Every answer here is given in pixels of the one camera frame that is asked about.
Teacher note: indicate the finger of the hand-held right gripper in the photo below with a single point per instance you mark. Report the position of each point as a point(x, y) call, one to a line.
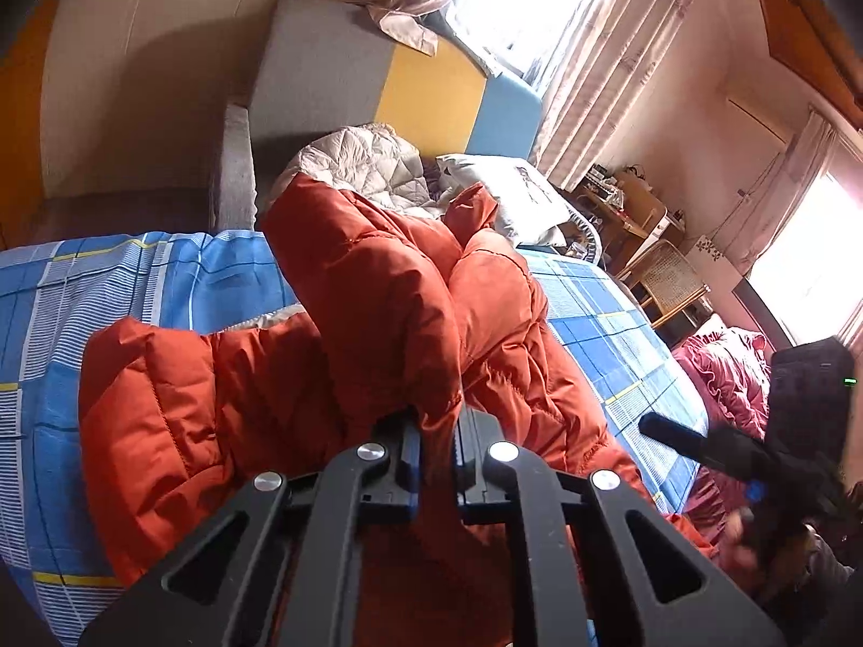
point(688, 437)

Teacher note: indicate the sheer white curtain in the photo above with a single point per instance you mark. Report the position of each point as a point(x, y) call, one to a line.
point(775, 192)

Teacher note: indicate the orange down jacket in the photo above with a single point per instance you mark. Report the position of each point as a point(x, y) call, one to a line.
point(384, 323)

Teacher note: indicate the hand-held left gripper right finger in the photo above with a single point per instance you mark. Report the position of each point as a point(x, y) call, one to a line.
point(539, 519)

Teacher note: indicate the blue plaid bed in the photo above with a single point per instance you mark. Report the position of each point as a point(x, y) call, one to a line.
point(101, 323)

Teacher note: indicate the grey yellow blue headboard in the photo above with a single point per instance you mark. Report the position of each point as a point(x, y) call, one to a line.
point(377, 81)

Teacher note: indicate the beige cloth on headboard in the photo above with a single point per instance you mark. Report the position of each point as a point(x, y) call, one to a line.
point(411, 23)

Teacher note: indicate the rattan back chair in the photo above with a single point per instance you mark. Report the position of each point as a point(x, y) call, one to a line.
point(671, 276)

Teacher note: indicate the white quilted jacket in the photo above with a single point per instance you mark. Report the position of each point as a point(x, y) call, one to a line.
point(367, 165)

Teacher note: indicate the wooden desk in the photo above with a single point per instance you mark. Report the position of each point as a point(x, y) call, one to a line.
point(634, 205)

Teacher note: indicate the grey ruffled cushion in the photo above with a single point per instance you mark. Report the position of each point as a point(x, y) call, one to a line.
point(585, 236)

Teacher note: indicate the red ruffled blanket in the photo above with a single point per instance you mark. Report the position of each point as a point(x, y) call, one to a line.
point(725, 377)

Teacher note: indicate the wooden wardrobe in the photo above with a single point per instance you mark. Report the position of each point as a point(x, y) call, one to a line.
point(20, 108)

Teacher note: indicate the white printed pillow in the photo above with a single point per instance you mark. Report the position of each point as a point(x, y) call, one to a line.
point(512, 192)

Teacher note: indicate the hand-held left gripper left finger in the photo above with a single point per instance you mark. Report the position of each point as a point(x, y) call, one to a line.
point(323, 519)

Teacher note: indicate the pink patterned curtain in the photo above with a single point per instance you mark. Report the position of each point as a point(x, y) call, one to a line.
point(607, 60)

